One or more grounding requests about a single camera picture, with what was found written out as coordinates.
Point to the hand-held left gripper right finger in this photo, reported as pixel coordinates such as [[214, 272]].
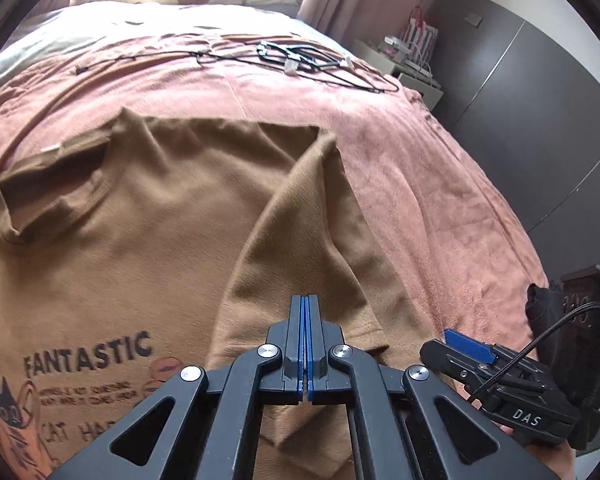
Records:
[[312, 355]]

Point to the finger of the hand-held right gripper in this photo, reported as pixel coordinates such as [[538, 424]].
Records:
[[445, 362], [472, 347]]

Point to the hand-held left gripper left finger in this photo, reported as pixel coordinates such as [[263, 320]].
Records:
[[298, 355]]

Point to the brown printed t-shirt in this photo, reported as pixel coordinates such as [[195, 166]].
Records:
[[155, 220]]

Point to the rust-brown blanket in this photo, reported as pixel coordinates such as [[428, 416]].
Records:
[[405, 170]]

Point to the grey wardrobe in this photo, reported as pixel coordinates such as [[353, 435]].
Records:
[[530, 110]]

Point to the white nightstand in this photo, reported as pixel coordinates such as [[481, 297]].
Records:
[[420, 87]]

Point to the clear plastic container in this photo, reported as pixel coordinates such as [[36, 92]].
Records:
[[394, 46]]

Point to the striped paper bag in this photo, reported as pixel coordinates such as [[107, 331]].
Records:
[[420, 35]]

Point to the beige quilt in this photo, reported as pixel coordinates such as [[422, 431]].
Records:
[[80, 30]]

